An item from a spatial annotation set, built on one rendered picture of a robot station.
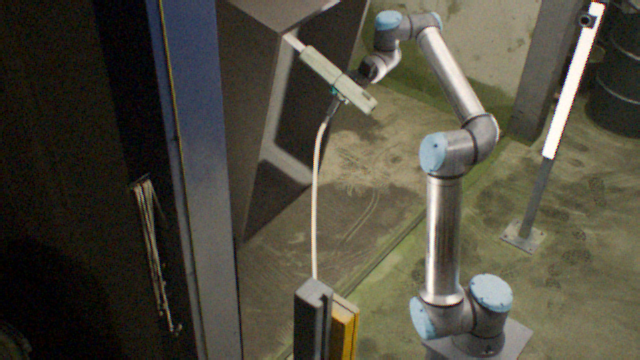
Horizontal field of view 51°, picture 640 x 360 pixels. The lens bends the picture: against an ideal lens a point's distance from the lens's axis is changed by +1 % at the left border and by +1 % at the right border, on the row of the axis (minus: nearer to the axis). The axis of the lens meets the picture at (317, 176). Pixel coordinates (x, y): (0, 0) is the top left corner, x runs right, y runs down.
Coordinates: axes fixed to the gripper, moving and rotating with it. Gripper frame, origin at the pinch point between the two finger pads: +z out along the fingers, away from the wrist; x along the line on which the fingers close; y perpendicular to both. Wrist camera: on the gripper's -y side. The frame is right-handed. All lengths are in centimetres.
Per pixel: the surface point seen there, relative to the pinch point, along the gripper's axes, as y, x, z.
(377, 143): 148, -1, -147
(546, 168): 62, -82, -123
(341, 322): -31, -47, 87
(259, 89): 14.5, 23.2, 9.6
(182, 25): -53, 18, 74
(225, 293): 30, -18, 68
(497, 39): 74, -16, -210
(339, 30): 20, 26, -50
